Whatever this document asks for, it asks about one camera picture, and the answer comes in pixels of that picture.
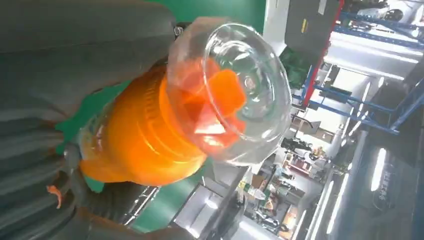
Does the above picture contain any orange plastic bottle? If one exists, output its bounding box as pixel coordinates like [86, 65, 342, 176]
[77, 16, 293, 187]

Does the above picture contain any blue metal rack frame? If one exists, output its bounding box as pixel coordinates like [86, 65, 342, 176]
[291, 11, 424, 136]

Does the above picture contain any grey box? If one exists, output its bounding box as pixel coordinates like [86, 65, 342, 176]
[284, 0, 342, 69]

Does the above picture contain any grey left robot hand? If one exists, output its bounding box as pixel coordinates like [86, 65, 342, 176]
[0, 0, 196, 240]

